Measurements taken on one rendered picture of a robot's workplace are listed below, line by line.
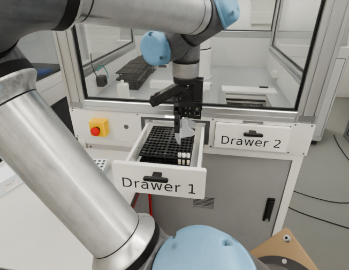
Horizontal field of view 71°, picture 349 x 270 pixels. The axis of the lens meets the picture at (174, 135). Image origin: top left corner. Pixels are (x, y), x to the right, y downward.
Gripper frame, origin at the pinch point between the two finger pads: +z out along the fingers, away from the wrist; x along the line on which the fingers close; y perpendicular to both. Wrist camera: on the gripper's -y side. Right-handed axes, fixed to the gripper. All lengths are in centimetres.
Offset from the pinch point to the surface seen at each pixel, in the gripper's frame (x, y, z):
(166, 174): -10.8, -1.9, 6.8
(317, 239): 51, 84, 98
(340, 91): 335, 208, 89
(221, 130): 21.2, 14.9, 7.7
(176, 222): 24, -4, 67
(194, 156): 9.9, 4.8, 13.7
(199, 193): -10.8, 8.2, 12.8
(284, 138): 21.3, 39.4, 9.1
